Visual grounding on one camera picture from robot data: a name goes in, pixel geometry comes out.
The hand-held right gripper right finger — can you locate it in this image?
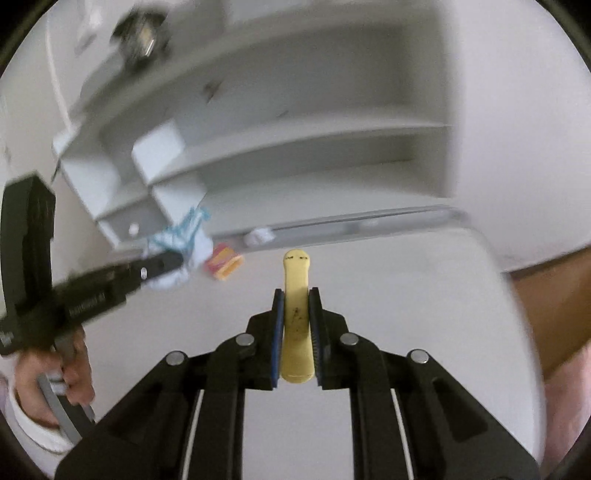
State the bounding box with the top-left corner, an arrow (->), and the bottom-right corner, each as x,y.
308,287 -> 542,480

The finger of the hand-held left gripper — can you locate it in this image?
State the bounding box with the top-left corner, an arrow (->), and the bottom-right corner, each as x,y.
124,250 -> 185,297

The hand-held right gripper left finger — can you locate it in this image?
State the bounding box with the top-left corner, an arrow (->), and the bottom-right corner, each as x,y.
54,288 -> 285,480

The large white blue wrapper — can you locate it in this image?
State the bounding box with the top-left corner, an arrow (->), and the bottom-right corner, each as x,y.
141,208 -> 214,291

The yellow banana-shaped item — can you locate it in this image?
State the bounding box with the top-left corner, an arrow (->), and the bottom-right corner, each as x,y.
280,249 -> 315,385

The person's left hand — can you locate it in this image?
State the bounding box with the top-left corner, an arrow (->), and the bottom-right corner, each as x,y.
13,330 -> 96,428

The small red yellow box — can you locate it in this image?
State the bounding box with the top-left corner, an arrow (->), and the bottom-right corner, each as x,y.
205,243 -> 245,281

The white crumpled tissue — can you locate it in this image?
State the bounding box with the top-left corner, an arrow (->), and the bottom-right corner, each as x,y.
244,227 -> 276,246

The white shelf unit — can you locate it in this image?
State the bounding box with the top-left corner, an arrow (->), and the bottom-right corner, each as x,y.
52,0 -> 458,252

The black round device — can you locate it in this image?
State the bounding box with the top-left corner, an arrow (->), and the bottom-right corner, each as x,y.
113,7 -> 171,72

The person's pink clothing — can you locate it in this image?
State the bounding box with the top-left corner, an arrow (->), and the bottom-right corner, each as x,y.
540,342 -> 591,472

